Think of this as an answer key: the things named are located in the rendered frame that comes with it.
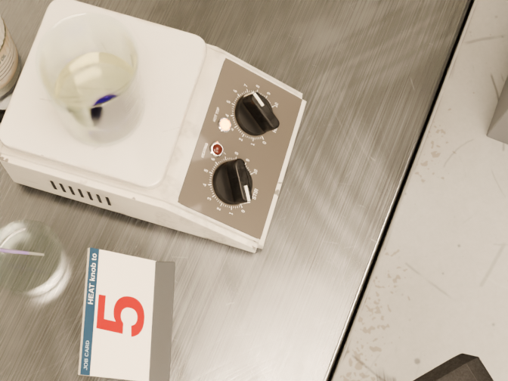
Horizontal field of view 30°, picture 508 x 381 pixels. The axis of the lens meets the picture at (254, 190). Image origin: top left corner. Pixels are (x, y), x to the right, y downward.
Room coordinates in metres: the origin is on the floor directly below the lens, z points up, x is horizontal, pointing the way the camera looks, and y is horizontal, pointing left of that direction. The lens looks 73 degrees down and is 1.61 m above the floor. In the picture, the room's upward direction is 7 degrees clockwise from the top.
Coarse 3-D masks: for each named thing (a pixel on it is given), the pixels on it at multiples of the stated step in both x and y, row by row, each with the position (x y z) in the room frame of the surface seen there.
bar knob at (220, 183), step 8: (232, 160) 0.22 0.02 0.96; (240, 160) 0.22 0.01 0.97; (224, 168) 0.22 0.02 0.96; (232, 168) 0.21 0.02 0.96; (240, 168) 0.21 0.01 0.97; (216, 176) 0.21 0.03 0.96; (224, 176) 0.21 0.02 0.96; (232, 176) 0.21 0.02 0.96; (240, 176) 0.21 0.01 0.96; (248, 176) 0.21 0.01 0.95; (216, 184) 0.20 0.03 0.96; (224, 184) 0.20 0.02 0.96; (232, 184) 0.20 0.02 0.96; (240, 184) 0.20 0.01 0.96; (248, 184) 0.20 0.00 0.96; (216, 192) 0.20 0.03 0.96; (224, 192) 0.20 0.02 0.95; (232, 192) 0.20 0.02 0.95; (240, 192) 0.20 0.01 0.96; (248, 192) 0.20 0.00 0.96; (224, 200) 0.19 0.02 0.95; (232, 200) 0.19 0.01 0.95; (240, 200) 0.19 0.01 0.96; (248, 200) 0.19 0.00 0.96
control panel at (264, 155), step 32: (224, 64) 0.29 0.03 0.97; (224, 96) 0.27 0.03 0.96; (288, 96) 0.29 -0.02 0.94; (288, 128) 0.26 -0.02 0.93; (192, 160) 0.21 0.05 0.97; (224, 160) 0.22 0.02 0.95; (256, 160) 0.23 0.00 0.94; (192, 192) 0.19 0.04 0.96; (256, 192) 0.21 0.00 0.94; (256, 224) 0.18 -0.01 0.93
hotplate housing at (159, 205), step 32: (192, 128) 0.24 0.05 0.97; (0, 160) 0.20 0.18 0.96; (32, 160) 0.20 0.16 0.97; (288, 160) 0.24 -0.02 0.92; (64, 192) 0.19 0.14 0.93; (96, 192) 0.19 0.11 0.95; (128, 192) 0.19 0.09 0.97; (160, 192) 0.19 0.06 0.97; (160, 224) 0.18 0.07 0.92; (192, 224) 0.17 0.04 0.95; (224, 224) 0.18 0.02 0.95
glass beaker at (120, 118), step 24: (72, 24) 0.26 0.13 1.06; (96, 24) 0.27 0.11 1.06; (120, 24) 0.26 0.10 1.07; (48, 48) 0.25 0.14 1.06; (72, 48) 0.26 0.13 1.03; (96, 48) 0.27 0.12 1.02; (120, 48) 0.26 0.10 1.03; (48, 72) 0.24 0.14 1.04; (48, 96) 0.21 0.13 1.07; (120, 96) 0.22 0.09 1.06; (72, 120) 0.21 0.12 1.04; (96, 120) 0.21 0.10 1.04; (120, 120) 0.22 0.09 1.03; (96, 144) 0.21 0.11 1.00
